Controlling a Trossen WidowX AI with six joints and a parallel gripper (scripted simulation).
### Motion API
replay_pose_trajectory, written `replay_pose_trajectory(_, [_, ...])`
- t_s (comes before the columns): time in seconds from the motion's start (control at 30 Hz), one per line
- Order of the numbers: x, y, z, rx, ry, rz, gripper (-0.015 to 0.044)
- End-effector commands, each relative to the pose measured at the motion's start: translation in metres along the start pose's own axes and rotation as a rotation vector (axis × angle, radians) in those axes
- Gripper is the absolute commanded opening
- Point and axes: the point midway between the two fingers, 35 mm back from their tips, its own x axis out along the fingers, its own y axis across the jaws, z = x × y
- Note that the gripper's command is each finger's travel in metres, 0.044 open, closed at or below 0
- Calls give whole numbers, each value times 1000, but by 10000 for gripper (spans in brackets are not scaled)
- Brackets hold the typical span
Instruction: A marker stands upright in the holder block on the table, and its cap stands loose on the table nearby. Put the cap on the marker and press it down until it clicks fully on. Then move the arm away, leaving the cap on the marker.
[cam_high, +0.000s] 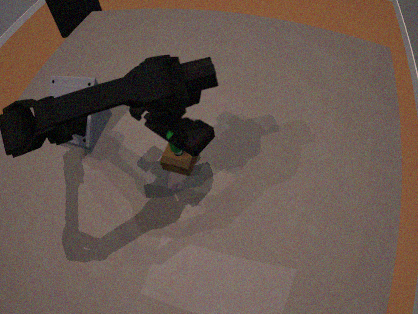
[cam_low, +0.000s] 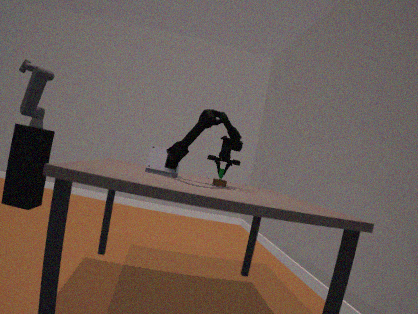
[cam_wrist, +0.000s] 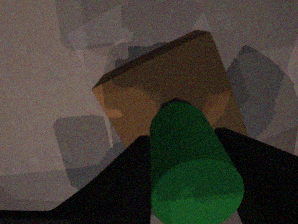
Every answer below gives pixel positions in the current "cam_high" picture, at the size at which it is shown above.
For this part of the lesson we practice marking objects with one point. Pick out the brown wooden block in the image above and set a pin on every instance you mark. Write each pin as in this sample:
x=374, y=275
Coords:
x=182, y=164

